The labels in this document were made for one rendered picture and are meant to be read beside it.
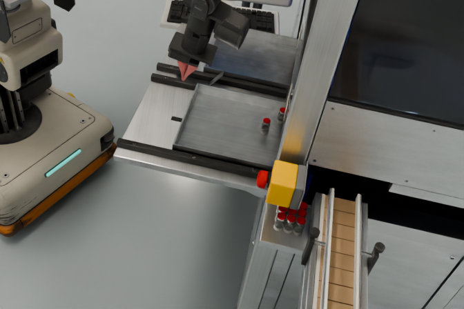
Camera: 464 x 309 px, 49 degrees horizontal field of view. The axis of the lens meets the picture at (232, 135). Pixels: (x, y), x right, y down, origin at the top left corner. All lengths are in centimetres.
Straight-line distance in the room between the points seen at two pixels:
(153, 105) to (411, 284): 86
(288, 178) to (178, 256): 114
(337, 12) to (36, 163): 151
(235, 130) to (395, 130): 48
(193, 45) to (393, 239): 69
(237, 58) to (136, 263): 96
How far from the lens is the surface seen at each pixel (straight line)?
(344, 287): 110
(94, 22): 343
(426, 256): 142
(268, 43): 175
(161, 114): 142
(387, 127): 108
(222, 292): 210
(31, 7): 185
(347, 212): 122
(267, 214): 122
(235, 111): 145
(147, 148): 130
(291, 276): 153
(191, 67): 116
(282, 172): 111
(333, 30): 94
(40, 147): 220
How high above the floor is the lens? 184
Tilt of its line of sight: 44 degrees down
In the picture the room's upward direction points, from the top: 9 degrees clockwise
